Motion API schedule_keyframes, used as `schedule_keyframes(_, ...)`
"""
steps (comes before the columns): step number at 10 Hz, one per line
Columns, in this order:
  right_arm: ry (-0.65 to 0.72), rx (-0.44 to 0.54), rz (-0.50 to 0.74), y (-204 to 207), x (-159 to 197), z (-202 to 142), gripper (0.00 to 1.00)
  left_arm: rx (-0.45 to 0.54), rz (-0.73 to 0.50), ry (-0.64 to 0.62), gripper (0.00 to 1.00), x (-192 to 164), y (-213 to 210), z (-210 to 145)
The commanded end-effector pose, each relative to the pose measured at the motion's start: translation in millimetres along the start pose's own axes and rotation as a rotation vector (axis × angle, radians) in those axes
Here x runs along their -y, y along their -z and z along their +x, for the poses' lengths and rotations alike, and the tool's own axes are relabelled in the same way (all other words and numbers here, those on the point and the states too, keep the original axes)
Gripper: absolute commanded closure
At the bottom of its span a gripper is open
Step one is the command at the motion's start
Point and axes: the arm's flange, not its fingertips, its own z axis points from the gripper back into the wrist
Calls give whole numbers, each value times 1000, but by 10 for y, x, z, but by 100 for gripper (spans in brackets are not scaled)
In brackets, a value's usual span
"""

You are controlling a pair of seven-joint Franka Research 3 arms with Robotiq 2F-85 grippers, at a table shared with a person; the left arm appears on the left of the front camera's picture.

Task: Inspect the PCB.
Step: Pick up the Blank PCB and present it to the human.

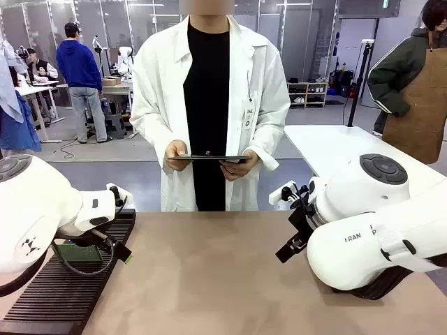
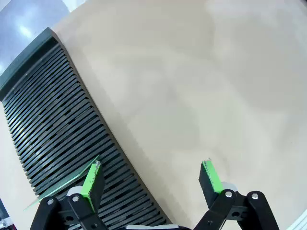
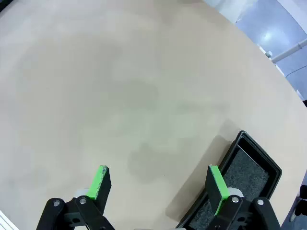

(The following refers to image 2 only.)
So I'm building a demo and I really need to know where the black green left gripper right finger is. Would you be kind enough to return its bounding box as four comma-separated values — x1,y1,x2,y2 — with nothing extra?
193,159,280,230

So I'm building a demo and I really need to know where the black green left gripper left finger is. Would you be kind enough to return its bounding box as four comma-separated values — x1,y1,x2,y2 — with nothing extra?
30,161,108,230

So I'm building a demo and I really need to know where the thin green PCB board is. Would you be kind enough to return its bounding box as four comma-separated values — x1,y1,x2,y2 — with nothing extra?
23,154,100,211

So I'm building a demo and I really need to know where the black slotted PCB rack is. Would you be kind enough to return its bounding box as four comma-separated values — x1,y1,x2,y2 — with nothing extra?
0,26,172,230

